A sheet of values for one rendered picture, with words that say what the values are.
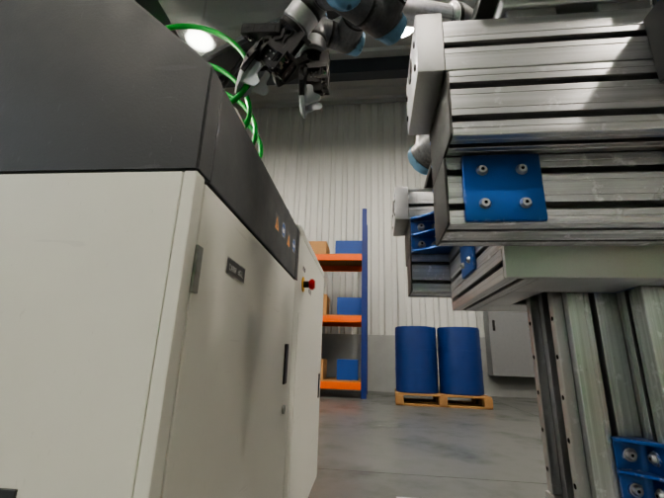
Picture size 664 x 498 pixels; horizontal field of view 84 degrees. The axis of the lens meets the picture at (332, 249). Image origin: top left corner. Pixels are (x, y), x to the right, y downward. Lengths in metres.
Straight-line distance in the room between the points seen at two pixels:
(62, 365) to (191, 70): 0.40
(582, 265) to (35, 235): 0.70
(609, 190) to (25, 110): 0.76
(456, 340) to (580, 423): 4.75
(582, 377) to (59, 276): 0.73
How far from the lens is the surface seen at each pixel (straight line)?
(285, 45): 1.01
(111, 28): 0.71
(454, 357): 5.42
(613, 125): 0.52
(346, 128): 8.74
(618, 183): 0.54
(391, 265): 7.38
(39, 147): 0.64
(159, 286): 0.47
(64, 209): 0.57
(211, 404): 0.58
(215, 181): 0.55
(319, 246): 6.30
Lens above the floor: 0.57
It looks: 16 degrees up
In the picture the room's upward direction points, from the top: 2 degrees clockwise
